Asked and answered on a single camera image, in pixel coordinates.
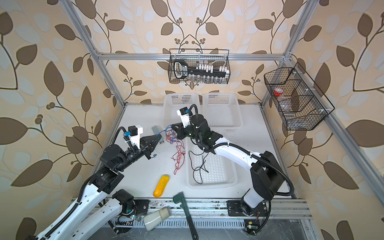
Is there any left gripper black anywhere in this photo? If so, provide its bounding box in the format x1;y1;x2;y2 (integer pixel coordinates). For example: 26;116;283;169
113;133;159;174

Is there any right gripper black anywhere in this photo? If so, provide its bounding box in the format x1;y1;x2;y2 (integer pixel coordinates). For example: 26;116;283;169
172;121;203;142

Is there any blue cable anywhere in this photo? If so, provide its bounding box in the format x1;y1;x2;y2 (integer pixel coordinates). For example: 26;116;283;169
149;124;178;158

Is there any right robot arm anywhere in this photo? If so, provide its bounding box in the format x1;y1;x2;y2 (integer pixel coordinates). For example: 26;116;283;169
171;104;295;216

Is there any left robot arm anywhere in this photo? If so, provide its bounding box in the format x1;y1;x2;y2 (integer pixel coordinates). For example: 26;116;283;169
26;125;162;240

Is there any grey blue stapler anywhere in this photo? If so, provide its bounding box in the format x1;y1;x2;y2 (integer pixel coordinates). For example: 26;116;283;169
152;126;162;135

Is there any white basket back left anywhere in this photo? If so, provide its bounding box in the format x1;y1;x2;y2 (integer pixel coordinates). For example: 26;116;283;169
163;93;202;128

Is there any white basket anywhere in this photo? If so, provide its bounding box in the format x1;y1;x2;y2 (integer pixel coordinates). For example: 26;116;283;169
203;93;243;130
163;93;202;128
186;140;238;189

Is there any white basket back right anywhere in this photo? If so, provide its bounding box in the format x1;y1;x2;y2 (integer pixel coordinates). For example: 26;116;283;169
203;93;243;130

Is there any white basket front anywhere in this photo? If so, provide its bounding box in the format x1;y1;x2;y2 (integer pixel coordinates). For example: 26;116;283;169
186;140;238;189

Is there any yellow plastic corn toy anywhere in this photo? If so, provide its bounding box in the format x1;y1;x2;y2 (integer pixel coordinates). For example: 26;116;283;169
153;175;170;198

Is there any black socket holder tool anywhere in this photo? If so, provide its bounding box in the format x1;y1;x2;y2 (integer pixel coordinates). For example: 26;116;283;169
172;60;231;79

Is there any white plastic bottle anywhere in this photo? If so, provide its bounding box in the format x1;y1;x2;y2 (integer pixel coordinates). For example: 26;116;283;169
143;207;170;231

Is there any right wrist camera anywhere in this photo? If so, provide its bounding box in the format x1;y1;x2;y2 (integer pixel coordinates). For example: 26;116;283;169
177;107;191;128

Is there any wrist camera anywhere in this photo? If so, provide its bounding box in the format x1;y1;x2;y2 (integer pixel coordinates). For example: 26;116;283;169
124;125;143;150
177;107;191;128

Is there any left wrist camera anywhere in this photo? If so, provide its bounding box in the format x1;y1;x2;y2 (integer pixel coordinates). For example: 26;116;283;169
124;125;143;150

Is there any green handled wrench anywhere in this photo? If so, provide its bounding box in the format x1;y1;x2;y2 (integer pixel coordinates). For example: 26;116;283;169
173;192;199;240

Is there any black wire basket back wall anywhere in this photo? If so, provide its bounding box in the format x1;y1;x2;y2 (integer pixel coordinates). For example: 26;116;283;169
168;48;231;85

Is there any black wire basket wall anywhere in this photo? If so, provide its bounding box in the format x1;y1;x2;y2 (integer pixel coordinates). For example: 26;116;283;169
168;48;231;85
264;63;335;131

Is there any aluminium frame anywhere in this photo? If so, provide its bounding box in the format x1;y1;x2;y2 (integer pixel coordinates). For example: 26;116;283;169
72;1;384;240

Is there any red object in wire basket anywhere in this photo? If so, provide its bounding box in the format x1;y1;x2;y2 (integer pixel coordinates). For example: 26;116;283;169
274;87;284;97

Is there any black wire basket right wall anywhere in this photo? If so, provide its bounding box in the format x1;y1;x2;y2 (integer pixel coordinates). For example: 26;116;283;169
264;63;335;131

